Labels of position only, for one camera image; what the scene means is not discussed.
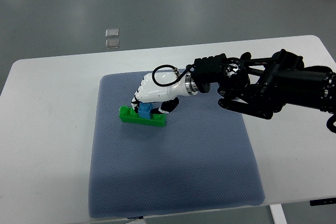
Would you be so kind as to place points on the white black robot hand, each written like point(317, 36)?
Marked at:
point(159, 87)

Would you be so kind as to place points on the blue toy block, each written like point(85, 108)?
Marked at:
point(144, 110)

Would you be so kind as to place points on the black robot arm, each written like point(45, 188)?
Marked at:
point(261, 87)

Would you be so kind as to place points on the green four-stud toy block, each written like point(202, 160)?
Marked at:
point(127, 115)

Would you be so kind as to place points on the upper metal floor plate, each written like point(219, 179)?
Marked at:
point(112, 32)

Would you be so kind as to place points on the blue-grey fabric mat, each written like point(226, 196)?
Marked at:
point(201, 159)

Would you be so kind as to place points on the black label under table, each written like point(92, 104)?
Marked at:
point(135, 218)

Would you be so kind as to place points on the white table leg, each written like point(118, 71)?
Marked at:
point(277, 213)

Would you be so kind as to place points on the black table control panel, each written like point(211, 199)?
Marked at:
point(322, 202)

